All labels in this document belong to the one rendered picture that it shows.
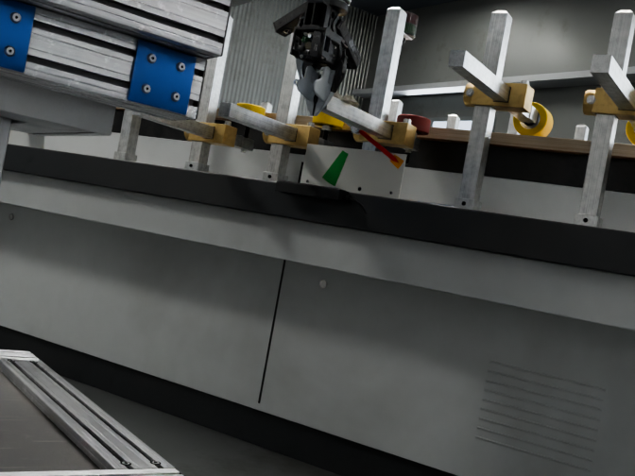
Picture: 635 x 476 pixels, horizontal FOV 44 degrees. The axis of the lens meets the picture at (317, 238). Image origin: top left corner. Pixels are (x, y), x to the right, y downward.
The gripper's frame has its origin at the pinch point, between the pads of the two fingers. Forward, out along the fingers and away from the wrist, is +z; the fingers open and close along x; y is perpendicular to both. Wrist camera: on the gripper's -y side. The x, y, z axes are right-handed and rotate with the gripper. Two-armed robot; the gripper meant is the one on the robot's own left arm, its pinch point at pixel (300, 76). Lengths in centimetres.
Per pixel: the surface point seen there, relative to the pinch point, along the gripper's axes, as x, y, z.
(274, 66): 599, -449, -154
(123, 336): 27, -67, 75
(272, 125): -4.9, -2.1, 12.4
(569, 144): 25, 57, 6
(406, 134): 5.7, 26.4, 10.2
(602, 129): 6, 67, 6
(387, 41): 6.1, 17.5, -10.6
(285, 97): 6.0, -7.5, 3.7
